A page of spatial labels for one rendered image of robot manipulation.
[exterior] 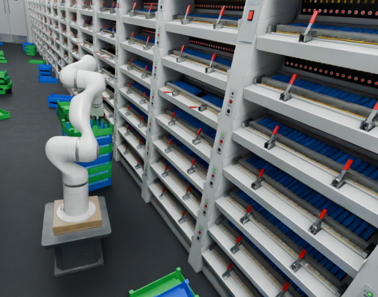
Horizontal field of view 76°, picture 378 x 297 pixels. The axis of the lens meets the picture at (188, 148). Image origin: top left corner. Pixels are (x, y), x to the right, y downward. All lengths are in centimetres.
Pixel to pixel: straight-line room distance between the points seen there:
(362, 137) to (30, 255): 168
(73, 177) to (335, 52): 115
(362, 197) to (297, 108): 32
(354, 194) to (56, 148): 116
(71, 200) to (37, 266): 48
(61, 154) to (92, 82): 41
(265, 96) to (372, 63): 33
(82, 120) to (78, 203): 42
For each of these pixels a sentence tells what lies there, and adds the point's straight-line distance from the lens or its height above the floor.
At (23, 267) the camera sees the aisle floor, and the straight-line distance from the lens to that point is 172.
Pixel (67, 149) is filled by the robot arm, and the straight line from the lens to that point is 124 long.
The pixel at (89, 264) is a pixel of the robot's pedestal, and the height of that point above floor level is 3.
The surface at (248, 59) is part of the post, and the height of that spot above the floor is 122.
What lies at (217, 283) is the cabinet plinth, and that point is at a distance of 157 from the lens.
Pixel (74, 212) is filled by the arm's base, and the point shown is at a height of 37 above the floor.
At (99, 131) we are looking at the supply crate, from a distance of 192.
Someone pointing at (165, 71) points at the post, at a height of 103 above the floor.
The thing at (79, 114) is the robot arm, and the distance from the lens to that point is 131.
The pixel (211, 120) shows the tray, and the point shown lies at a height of 92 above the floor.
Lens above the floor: 128
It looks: 26 degrees down
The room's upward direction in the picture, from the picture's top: 10 degrees clockwise
